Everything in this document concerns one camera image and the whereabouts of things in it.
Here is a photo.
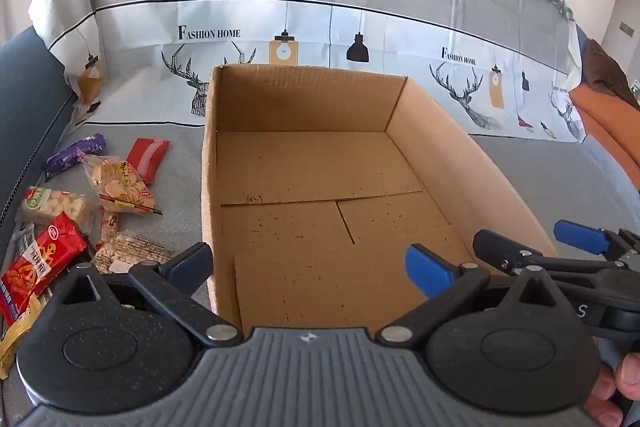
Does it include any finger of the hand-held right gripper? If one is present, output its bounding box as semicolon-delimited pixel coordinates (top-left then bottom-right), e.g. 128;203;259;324
554;219;640;258
472;229;630;279

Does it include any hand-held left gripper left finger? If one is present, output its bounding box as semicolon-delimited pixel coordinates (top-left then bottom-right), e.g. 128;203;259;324
52;242;242;350

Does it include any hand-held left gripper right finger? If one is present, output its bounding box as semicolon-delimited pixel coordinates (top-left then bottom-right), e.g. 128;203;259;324
375;243;572;350

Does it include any small red sausage packet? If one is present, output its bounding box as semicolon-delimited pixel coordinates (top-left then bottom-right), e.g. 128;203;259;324
100;209;121;243

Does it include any red packet with clear stripe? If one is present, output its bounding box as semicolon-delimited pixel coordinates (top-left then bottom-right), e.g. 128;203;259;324
125;138;168;185

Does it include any brown cardboard box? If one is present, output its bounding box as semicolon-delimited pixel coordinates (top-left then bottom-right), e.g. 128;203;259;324
200;64;561;339

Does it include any purple snack packet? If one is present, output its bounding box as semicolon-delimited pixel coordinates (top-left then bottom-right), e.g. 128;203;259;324
45;133;108;182

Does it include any silver twin sachet strip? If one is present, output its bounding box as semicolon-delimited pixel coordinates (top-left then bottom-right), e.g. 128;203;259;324
7;224;38;260

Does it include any person's right hand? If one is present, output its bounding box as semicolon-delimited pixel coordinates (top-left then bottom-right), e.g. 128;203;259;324
584;349;640;427

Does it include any clear wafer cracker packet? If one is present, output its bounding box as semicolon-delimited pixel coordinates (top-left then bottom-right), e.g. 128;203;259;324
92;231;176;275

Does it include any clear bag of round biscuits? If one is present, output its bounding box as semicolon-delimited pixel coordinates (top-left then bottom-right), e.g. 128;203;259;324
80;154;163;215

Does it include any orange cushion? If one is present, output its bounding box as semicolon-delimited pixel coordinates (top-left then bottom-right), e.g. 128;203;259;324
570;84;640;188

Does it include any green label puffed rice bar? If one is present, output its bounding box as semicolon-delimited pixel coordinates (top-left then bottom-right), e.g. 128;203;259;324
17;187;98;235

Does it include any red spicy snack packet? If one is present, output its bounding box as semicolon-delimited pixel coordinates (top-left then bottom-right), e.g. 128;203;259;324
0;212;88;325

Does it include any brown cloth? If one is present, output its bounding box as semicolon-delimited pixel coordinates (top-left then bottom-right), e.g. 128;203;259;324
582;38;640;108

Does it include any yellow snack packet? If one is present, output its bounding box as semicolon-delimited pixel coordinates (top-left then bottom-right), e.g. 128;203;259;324
0;294;43;380

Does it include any blue fabric sofa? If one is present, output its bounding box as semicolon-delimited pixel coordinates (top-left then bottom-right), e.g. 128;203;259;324
0;27;78;258

